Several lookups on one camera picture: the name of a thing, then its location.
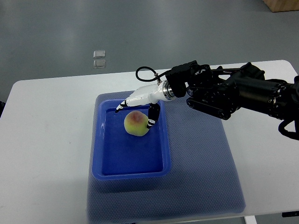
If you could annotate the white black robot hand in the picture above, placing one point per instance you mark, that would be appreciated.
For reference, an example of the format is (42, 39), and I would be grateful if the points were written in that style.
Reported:
(149, 95)

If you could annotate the yellow-green peach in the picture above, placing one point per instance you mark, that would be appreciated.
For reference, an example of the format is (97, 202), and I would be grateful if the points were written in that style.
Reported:
(135, 123)

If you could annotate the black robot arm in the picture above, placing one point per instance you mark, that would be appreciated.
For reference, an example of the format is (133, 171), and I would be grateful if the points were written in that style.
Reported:
(220, 92)

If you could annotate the upper floor socket plate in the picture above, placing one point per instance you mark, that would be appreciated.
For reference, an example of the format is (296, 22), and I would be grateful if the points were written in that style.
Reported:
(99, 54)

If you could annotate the blue plastic tray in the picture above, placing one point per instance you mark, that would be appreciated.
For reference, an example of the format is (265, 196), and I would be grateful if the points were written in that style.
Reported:
(118, 155)

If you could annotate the grey-blue textured mat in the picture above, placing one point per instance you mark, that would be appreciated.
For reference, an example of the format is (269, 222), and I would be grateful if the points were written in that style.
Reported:
(202, 181)

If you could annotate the dark clothed person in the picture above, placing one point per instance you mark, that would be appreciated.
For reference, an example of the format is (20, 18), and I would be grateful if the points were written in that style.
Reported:
(2, 106)

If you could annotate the wooden box corner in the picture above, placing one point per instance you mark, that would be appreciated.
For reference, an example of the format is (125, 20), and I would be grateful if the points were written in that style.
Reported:
(282, 5)

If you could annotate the black table bracket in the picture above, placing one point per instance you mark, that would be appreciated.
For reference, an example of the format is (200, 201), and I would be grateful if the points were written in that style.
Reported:
(290, 214)

